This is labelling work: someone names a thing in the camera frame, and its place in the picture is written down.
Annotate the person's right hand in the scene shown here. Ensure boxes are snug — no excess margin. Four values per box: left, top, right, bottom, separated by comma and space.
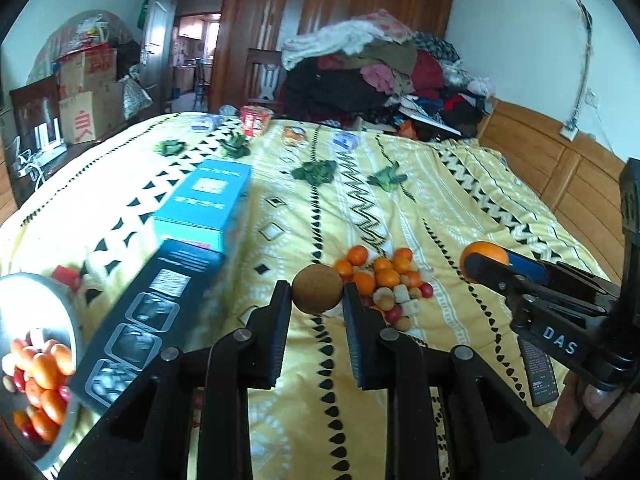
547, 379, 623, 447

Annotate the red instant noodle cup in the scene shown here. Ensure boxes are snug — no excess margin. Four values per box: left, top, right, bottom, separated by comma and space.
240, 105, 273, 137

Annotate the wall cable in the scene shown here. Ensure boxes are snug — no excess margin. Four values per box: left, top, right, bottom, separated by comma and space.
547, 0, 593, 131

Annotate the small red packet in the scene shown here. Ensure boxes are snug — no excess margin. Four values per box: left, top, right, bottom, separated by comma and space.
51, 266, 81, 291

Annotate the clear plastic bag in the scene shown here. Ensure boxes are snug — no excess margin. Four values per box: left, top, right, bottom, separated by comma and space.
122, 77, 153, 121

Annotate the pile of clothes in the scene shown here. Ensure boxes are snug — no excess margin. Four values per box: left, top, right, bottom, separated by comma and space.
277, 9, 493, 141

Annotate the wooden headboard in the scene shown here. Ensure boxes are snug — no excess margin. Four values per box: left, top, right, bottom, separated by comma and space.
477, 100, 640, 281

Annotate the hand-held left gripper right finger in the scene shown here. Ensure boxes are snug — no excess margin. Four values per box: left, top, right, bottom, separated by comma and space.
342, 282, 583, 480

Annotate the cardboard box with red print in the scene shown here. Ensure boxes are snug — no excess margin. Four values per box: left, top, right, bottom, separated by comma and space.
59, 47, 118, 98
59, 82, 126, 146

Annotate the wooden chair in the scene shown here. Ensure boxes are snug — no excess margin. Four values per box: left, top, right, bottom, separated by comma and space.
246, 49, 286, 111

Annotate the yellow patterned blanket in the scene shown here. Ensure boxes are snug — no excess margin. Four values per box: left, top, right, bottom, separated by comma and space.
0, 110, 621, 480

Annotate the brown wooden wardrobe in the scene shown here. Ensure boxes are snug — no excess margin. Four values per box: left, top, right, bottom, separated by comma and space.
210, 0, 457, 116

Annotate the dark wooden frame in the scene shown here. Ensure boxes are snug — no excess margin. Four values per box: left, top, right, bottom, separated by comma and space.
10, 77, 63, 146

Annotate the heap of oranges and longans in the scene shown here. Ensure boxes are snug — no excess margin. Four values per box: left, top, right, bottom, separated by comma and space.
331, 245, 435, 332
0, 327, 76, 445

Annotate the small orange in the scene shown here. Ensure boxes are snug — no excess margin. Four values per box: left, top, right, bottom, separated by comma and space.
460, 241, 510, 283

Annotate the grey room door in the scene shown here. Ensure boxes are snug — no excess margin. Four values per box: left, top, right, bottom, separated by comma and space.
140, 0, 178, 116

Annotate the black cardboard box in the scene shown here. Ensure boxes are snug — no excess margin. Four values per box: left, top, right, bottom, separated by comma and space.
67, 239, 226, 413

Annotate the round board under printed cloth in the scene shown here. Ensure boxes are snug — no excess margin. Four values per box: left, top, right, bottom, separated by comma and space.
27, 10, 141, 86

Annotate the metal bowl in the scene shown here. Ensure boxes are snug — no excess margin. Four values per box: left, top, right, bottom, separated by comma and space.
0, 272, 83, 471

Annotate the blue cardboard box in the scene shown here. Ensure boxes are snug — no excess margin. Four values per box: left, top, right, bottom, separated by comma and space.
151, 159, 252, 253

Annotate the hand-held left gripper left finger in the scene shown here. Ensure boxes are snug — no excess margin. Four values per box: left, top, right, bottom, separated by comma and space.
57, 280, 293, 480

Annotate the brown round kiwi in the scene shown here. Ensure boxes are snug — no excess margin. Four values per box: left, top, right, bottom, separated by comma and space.
291, 264, 344, 316

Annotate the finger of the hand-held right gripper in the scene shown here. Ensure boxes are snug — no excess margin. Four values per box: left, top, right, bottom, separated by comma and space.
500, 249, 621, 306
464, 254, 608, 318

